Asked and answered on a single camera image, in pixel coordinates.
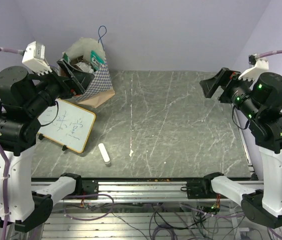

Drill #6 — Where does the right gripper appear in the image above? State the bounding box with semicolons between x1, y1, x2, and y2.
200;66;261;121

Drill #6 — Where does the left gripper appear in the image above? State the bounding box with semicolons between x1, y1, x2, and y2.
25;58;95;117

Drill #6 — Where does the checkered paper bag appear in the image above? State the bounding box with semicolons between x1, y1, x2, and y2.
62;25;115;108

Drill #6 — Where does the green snack bag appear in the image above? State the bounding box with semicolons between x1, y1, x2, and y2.
90;50;105;71

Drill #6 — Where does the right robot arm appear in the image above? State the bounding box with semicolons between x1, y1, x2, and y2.
199;68;282;229

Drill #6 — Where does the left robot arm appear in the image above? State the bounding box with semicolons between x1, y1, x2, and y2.
0;59;94;233

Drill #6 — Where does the white marker eraser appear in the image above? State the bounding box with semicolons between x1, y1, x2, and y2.
98;143;112;167

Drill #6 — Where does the small whiteboard orange frame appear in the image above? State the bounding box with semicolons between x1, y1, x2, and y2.
38;99;96;153

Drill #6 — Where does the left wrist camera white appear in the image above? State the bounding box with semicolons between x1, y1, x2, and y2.
22;41;52;76

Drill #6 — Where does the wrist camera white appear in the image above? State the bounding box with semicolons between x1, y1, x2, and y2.
238;53;269;82
22;41;52;76

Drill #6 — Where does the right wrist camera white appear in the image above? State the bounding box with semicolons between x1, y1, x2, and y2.
238;53;269;82

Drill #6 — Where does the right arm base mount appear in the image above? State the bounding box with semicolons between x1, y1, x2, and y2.
180;180;215;200

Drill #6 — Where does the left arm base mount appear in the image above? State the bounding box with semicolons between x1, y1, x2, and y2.
77;179;99;200

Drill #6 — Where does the aluminium rail frame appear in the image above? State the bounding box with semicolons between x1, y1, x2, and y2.
30;147;269;240

